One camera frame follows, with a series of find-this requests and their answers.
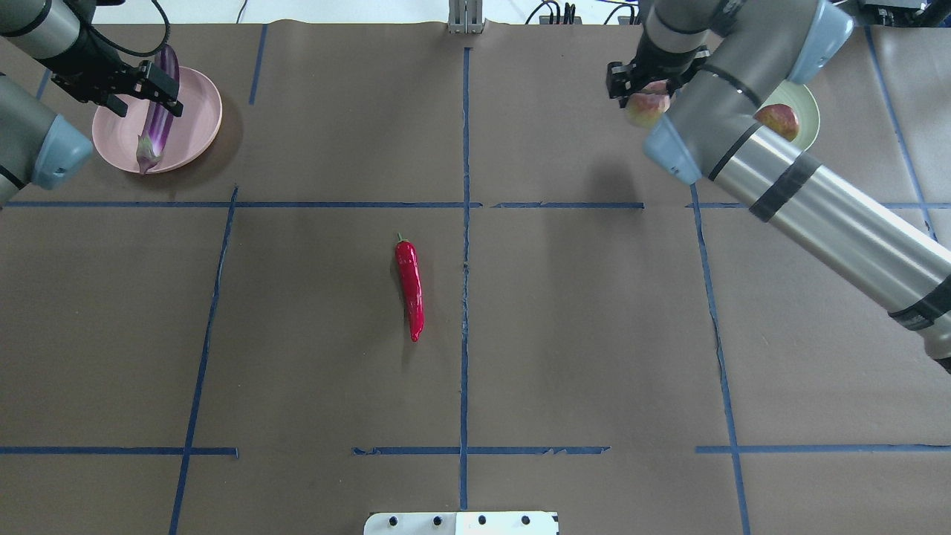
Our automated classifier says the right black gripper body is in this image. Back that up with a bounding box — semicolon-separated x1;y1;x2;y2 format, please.
606;30;710;101

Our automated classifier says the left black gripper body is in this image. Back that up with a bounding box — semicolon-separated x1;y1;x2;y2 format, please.
48;27;148;117

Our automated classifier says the purple eggplant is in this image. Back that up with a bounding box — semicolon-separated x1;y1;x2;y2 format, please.
135;44;181;175

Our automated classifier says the pink-green peach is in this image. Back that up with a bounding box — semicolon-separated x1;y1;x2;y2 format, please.
625;80;670;129

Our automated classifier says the red-yellow pomegranate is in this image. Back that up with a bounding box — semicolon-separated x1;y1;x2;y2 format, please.
753;103;801;142

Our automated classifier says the red chili pepper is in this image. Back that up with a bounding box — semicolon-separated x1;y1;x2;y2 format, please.
395;233;426;343

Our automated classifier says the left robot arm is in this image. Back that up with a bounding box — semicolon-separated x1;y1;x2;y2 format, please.
1;1;184;204

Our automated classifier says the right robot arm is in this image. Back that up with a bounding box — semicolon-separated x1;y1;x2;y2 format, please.
606;1;950;369

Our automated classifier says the pink plate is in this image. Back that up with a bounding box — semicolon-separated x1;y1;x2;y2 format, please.
91;67;223;174

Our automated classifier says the light green plate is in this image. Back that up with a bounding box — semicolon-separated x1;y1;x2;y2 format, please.
767;81;821;150

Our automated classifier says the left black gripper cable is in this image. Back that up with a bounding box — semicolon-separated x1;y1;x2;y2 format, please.
89;0;173;59

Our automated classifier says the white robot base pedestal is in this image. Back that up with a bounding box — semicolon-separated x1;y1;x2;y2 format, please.
363;510;560;534

